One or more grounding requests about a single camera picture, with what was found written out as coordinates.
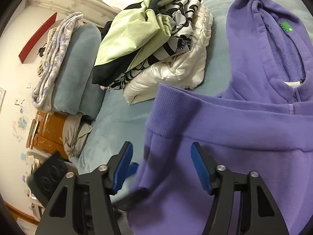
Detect blue flower wall stickers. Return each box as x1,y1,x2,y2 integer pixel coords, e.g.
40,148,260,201
13,98,28,141

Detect black and white patterned garment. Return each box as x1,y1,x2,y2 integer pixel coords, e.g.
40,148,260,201
109,0,203,91

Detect blue folded blanket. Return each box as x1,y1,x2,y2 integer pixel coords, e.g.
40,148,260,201
52,24,105,120

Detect floral folded quilt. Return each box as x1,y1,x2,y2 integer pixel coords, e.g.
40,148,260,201
32,12,84,112

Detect white picture frame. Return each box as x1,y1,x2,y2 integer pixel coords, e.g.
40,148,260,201
0,87,6,113

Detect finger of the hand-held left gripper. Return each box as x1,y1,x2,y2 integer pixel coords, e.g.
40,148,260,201
114,188,150,211
127,162,139,178

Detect red wall shelf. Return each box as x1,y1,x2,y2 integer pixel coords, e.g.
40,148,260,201
18,12,58,64

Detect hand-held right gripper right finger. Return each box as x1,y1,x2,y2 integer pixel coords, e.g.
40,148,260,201
191,142,290,235

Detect orange wooden headboard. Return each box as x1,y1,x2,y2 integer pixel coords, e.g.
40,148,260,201
26,111,70,159

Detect black plastic appliance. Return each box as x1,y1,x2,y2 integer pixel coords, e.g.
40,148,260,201
32,151,79,201

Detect purple zip hoodie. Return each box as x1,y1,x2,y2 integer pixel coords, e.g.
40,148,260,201
127,0,313,235

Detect green and black jacket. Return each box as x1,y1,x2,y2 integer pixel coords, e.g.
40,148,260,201
92,0,184,85

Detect pile of small colourful items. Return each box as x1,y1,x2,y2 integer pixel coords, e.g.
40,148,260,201
22,152,47,216

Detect blue-grey bed cover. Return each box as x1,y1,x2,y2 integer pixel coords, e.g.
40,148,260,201
70,0,313,175

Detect stack of folded clothes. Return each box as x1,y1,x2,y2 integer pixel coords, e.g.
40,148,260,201
122,0,213,106

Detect beige crumpled cloth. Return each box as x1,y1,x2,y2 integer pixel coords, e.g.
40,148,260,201
62,114,93,157

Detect black cartoon wall sticker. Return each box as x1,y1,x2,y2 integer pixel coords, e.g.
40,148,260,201
36,42,47,57

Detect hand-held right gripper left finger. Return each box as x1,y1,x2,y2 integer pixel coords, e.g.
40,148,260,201
35,141,134,235

